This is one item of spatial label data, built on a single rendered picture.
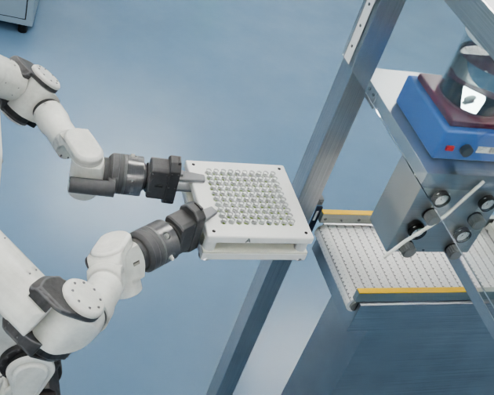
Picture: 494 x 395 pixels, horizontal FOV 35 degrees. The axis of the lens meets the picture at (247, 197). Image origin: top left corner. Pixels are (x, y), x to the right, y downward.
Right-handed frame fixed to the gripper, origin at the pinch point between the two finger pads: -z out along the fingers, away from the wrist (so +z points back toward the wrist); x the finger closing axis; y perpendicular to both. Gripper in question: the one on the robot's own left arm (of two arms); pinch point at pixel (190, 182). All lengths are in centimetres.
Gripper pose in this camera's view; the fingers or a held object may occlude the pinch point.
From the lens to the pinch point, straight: 176.7
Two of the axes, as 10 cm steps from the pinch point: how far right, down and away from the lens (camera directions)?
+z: -9.6, -1.1, -2.5
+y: 1.1, 6.7, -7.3
